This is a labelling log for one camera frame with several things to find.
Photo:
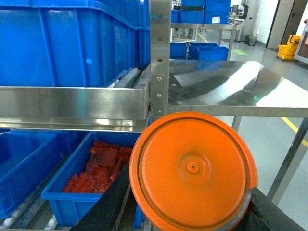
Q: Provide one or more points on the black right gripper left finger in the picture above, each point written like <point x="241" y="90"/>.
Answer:
<point x="107" y="213"/>

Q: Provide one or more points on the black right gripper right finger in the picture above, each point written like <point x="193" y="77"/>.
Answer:
<point x="263" y="215"/>

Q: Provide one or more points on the orange round cap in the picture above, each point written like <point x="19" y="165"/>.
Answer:
<point x="192" y="172"/>

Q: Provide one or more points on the blue bin with red parts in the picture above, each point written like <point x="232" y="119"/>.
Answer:
<point x="69" y="208"/>

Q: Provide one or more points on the stainless steel shelf rack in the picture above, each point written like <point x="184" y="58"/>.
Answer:
<point x="40" y="127"/>

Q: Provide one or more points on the steel work table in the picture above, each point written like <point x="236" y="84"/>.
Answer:
<point x="242" y="89"/>

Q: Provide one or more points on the yellow mop bucket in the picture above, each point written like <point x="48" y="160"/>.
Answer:
<point x="287" y="51"/>

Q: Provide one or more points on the large blue crate left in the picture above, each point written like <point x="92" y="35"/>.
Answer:
<point x="72" y="43"/>

